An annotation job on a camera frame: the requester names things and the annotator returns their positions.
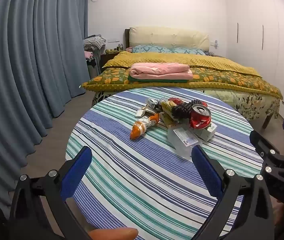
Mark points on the pink striped folded blanket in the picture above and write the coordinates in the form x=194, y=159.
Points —
x=157, y=68

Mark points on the black knobbly object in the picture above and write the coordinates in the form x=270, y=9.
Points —
x=182, y=110

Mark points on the floral bed sheet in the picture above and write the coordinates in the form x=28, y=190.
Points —
x=252, y=102

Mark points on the beige snack bar wrapper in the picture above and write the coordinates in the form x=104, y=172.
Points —
x=141, y=113

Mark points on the pile of clothes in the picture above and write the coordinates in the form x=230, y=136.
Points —
x=94, y=41

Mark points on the white pastry wrapper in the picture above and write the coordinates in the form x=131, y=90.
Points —
x=153, y=102

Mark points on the long red packet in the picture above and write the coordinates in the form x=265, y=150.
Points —
x=176, y=101

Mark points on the crushed red can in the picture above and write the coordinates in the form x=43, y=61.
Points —
x=199, y=121

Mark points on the green and white milk carton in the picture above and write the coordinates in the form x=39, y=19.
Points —
x=210, y=132

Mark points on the teal floral pillow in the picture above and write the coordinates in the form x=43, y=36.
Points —
x=149, y=48
x=188, y=50

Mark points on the person's left hand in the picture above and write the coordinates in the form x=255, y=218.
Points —
x=114, y=233

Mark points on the white wall socket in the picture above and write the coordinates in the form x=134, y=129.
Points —
x=215, y=43

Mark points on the white wardrobe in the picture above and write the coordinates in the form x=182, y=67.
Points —
x=257, y=30

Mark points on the bed with yellow floral blankets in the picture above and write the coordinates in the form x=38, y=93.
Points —
x=269, y=121

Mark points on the striped tablecloth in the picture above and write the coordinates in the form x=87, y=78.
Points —
x=132, y=180

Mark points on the yellow-green snack packet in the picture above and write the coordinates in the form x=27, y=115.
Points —
x=168, y=111

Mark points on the cream headboard cushion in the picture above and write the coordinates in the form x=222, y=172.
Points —
x=169, y=36

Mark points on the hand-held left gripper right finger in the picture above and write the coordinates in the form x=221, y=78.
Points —
x=207, y=175

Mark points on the red plastic bag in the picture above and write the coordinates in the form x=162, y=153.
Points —
x=204, y=104

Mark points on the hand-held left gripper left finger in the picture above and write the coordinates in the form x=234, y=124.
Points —
x=75, y=172

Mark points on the green folded cloth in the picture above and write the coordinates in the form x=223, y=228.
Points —
x=157, y=81

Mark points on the dark wooden nightstand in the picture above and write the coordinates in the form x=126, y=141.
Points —
x=107, y=58

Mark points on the orange snack wrapper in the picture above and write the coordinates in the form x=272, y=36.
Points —
x=139, y=130

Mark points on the blue-grey curtain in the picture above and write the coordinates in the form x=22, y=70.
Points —
x=32, y=55

